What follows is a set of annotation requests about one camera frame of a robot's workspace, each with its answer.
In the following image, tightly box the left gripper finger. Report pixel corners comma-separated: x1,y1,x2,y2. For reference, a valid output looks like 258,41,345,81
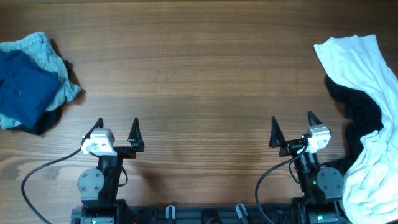
127,118,145,152
83,118,104,140

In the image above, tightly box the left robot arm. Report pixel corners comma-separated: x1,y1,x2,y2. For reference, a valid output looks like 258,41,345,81
70,118,144,224

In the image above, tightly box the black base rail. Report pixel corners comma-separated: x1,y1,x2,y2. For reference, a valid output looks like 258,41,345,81
70,204,349,224

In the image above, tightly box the folded light denim garment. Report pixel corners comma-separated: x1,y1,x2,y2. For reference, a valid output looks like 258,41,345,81
1,32,81,129

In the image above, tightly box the folded black garment left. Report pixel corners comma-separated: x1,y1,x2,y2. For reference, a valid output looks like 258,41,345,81
8,106,62,136

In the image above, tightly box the black garment right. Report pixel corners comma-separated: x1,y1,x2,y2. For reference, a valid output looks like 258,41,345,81
325,76,384,174

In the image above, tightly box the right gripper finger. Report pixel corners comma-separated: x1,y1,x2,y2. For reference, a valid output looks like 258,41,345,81
307,111,323,126
269,116,285,148

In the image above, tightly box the white t-shirt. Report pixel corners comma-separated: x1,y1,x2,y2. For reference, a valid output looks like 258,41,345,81
313,35,397,223

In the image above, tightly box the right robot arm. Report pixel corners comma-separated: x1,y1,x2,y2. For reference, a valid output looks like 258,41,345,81
269,111,343,224

